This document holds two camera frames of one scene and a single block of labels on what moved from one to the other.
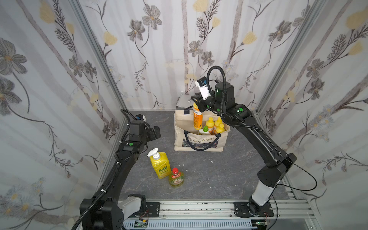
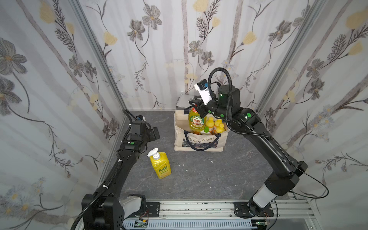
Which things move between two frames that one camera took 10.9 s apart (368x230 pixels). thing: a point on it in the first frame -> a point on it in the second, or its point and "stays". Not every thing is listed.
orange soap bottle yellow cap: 210,125 stays
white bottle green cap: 204,131 stays
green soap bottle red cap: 176,178 -> 196,122
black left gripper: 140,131 stays
